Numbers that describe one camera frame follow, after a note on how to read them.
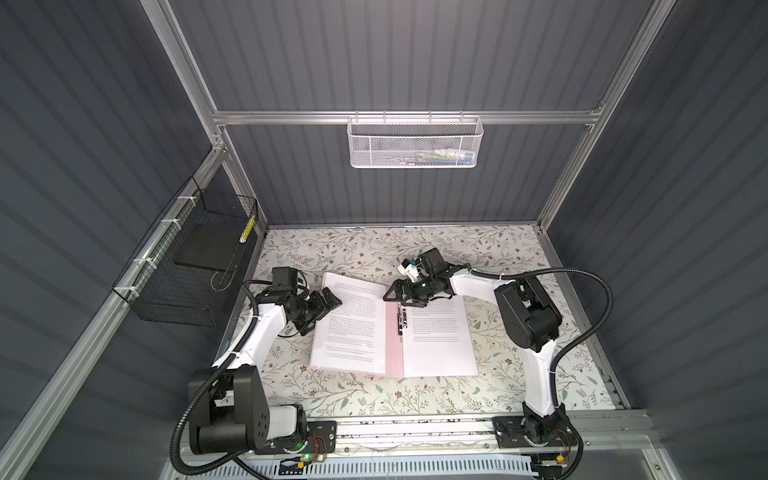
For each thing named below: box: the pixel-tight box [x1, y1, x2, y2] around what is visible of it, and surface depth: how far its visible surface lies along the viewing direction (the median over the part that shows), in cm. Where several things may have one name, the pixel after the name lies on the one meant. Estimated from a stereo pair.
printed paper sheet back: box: [402, 295, 478, 378], surface depth 92 cm
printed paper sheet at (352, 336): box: [310, 272, 387, 375], surface depth 89 cm
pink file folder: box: [310, 272, 478, 378], surface depth 91 cm
